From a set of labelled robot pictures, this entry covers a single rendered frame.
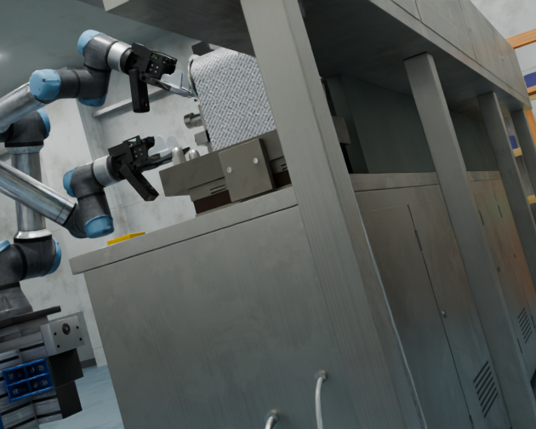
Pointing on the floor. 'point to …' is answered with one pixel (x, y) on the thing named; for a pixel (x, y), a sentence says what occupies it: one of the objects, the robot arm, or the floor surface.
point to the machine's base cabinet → (308, 319)
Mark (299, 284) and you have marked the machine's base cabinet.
